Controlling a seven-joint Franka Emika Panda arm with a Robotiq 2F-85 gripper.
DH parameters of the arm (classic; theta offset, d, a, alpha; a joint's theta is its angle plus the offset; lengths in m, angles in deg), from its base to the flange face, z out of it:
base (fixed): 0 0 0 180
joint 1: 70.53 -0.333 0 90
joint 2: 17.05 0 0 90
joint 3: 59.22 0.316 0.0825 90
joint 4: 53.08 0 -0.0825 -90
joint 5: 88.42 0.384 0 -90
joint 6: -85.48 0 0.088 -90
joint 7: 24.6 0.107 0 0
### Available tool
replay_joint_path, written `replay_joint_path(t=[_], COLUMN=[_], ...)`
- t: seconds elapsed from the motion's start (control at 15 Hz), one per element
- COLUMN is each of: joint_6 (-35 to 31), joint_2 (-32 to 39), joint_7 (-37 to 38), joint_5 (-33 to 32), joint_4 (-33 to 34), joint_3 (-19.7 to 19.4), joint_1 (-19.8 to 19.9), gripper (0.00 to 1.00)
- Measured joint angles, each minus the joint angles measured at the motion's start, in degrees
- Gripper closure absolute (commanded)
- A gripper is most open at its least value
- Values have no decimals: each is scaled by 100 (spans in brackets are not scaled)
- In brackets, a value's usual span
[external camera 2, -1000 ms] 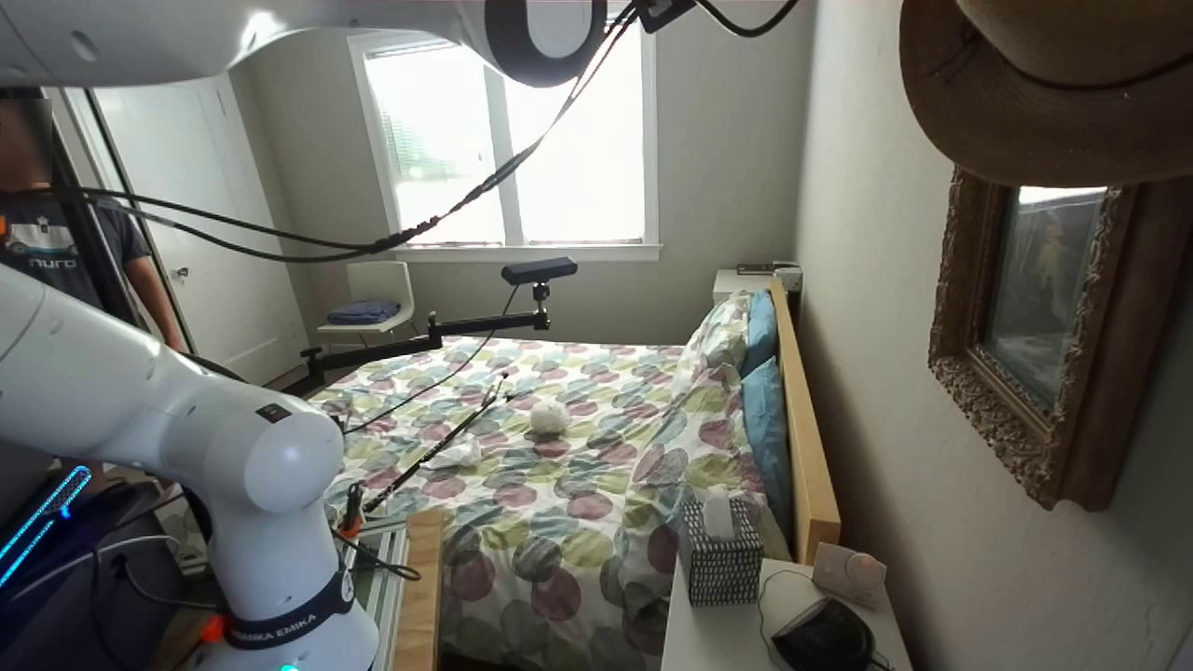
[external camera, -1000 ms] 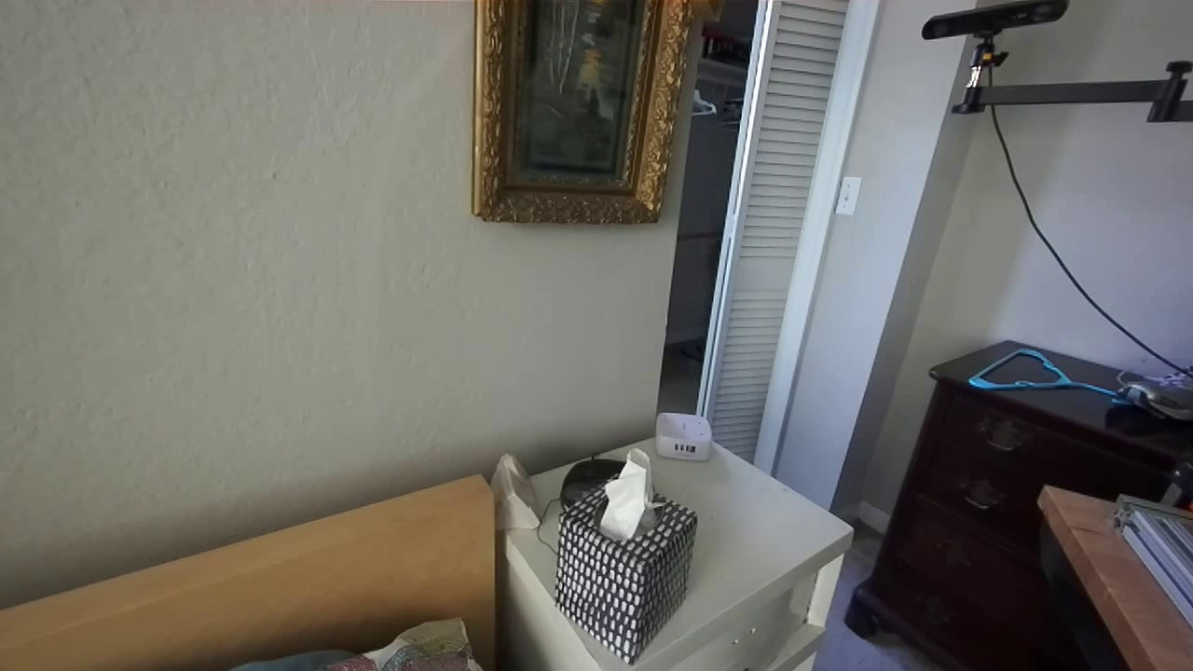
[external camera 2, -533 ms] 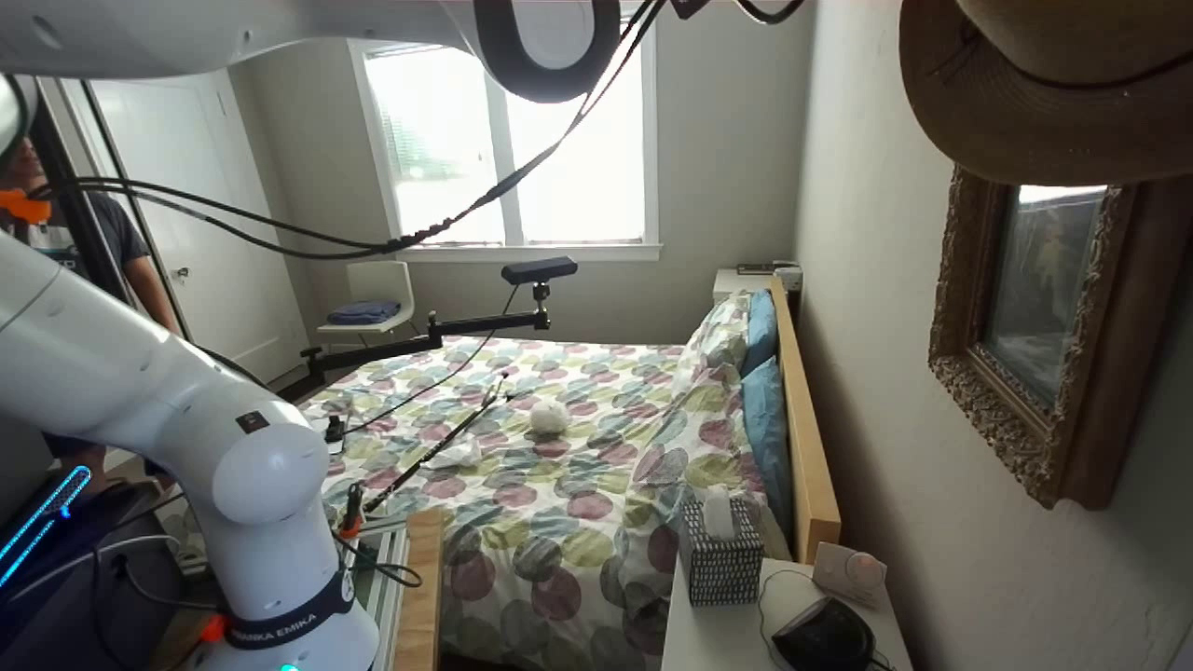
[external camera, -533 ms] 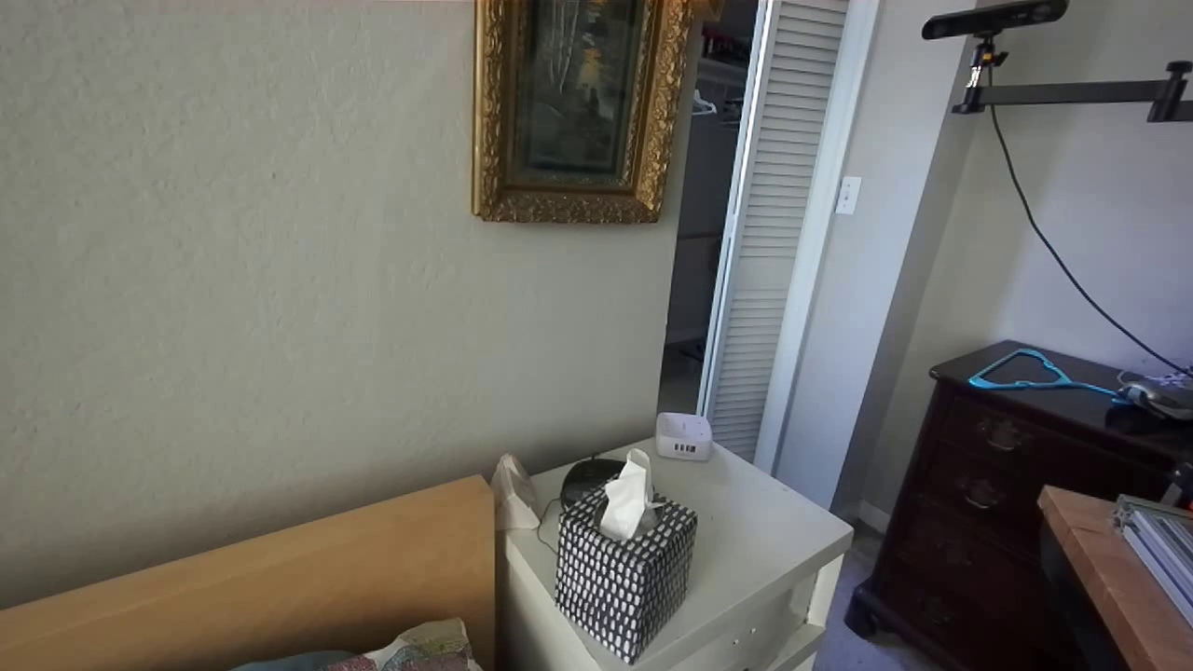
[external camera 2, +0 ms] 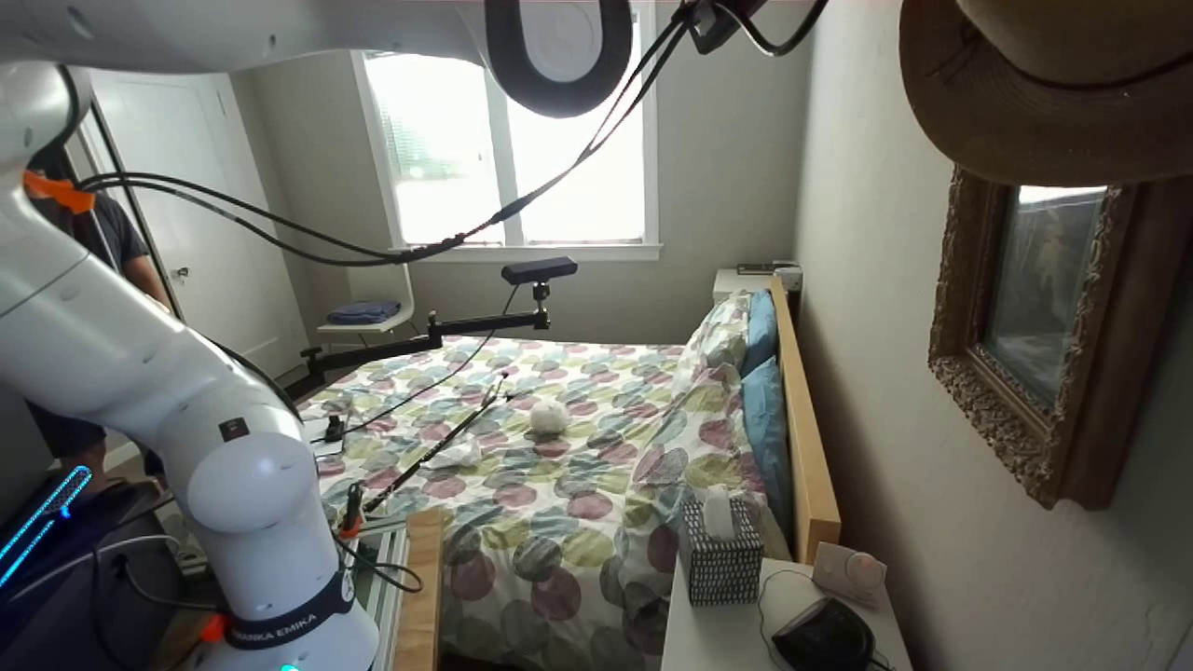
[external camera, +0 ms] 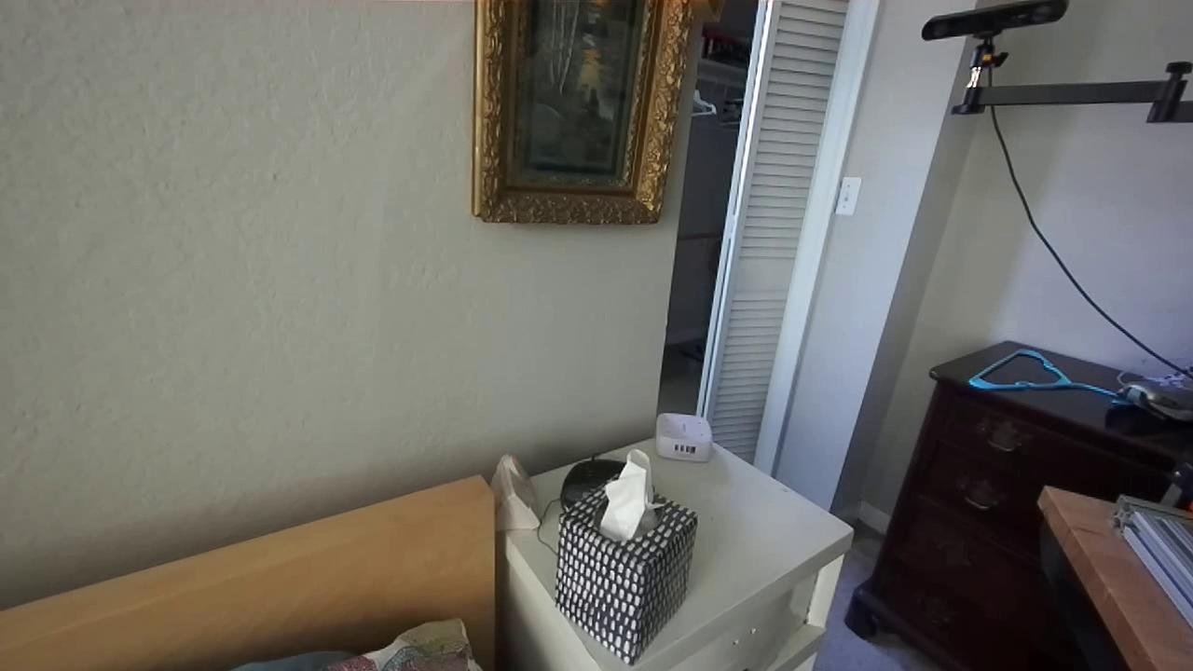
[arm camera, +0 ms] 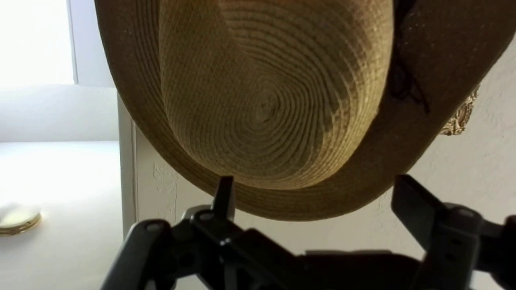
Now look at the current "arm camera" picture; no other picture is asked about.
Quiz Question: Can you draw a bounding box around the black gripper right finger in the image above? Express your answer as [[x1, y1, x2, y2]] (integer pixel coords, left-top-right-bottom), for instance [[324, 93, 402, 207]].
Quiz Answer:
[[390, 170, 516, 290]]

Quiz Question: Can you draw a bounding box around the woven straw hat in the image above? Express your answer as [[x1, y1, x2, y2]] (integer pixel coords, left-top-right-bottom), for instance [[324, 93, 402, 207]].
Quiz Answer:
[[94, 0, 516, 222]]

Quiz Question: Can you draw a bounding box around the round cream ceiling fixture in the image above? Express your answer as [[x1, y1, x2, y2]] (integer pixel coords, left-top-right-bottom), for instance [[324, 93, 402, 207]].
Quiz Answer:
[[0, 201, 44, 236]]

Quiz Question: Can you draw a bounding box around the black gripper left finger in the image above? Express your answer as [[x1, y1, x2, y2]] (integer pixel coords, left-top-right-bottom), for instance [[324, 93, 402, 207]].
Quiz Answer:
[[100, 172, 303, 290]]

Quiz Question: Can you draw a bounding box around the dark brown hat cord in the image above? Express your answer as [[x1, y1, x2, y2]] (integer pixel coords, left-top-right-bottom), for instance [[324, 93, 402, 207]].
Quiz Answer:
[[384, 53, 432, 117]]

